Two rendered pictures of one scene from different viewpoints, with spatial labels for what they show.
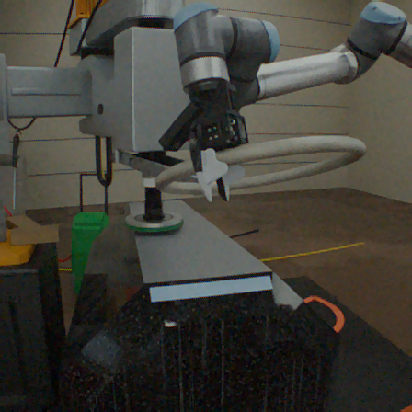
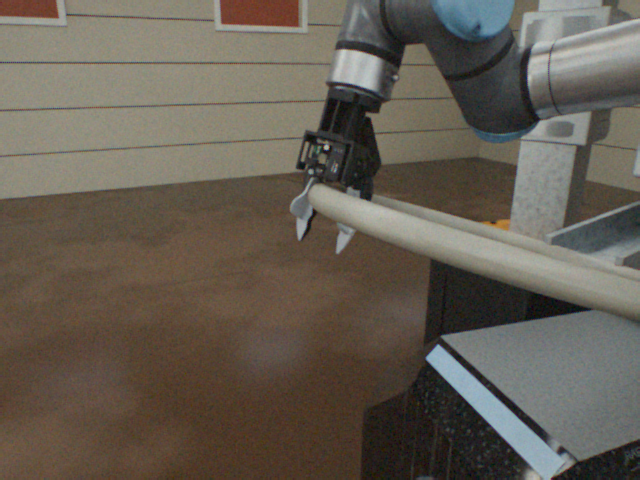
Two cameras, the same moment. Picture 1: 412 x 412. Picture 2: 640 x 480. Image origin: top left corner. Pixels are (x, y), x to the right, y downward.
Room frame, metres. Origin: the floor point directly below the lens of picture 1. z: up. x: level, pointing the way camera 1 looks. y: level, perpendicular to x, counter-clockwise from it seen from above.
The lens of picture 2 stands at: (0.74, -0.66, 1.37)
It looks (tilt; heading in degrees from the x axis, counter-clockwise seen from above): 20 degrees down; 86
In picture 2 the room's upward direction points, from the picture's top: straight up
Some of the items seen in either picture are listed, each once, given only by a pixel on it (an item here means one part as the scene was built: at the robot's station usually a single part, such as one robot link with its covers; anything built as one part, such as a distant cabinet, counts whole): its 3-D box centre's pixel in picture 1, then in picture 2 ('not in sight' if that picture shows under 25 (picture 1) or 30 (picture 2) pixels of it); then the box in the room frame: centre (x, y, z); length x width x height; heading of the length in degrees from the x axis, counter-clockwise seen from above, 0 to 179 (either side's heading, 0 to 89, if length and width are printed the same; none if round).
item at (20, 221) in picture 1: (25, 223); not in sight; (1.90, 0.88, 0.80); 0.20 x 0.10 x 0.05; 54
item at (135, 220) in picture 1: (154, 218); not in sight; (1.57, 0.21, 0.91); 0.21 x 0.21 x 0.01
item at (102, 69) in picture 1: (121, 103); not in sight; (1.92, 0.40, 1.35); 0.74 x 0.23 x 0.49; 30
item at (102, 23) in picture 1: (120, 30); not in sight; (1.88, 0.39, 1.66); 0.96 x 0.25 x 0.17; 30
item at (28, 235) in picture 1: (35, 234); not in sight; (1.71, 0.75, 0.81); 0.20 x 0.10 x 0.05; 112
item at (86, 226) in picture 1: (90, 234); not in sight; (3.06, 0.90, 0.43); 0.35 x 0.35 x 0.87; 89
